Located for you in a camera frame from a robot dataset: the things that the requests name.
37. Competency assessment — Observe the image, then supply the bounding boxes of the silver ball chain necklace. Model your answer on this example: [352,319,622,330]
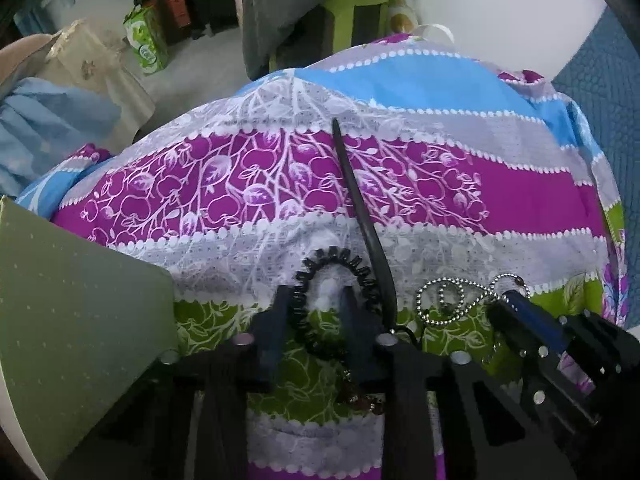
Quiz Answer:
[413,271,534,331]

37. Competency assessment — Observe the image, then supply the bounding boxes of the beige embroidered cloth cover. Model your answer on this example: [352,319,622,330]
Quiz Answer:
[37,18,155,154]

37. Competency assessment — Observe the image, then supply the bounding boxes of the colourful striped floral cloth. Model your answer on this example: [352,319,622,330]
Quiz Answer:
[16,34,629,479]

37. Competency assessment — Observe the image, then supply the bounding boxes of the blue quilted cushion right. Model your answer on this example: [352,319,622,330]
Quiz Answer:
[549,6,640,291]

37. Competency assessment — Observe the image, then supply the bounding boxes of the red suitcase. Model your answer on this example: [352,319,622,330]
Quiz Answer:
[150,0,191,46]

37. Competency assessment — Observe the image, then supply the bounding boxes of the black spiral hair tie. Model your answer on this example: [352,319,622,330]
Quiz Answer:
[290,246,384,356]

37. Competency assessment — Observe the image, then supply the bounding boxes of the green plastic stool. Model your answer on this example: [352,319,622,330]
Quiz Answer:
[268,0,390,73]

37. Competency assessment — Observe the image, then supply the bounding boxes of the light blue bedsheet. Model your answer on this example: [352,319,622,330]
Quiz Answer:
[1,77,120,197]

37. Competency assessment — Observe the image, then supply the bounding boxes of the green cardboard jewelry box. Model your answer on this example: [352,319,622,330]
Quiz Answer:
[1,198,178,479]

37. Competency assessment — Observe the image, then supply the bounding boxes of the pink pillow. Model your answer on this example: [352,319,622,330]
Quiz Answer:
[1,34,55,84]

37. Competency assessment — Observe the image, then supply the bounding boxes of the brown bead bracelet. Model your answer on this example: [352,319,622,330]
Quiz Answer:
[336,353,388,417]

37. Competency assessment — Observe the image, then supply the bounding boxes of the green shopping bag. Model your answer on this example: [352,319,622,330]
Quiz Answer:
[122,6,168,76]

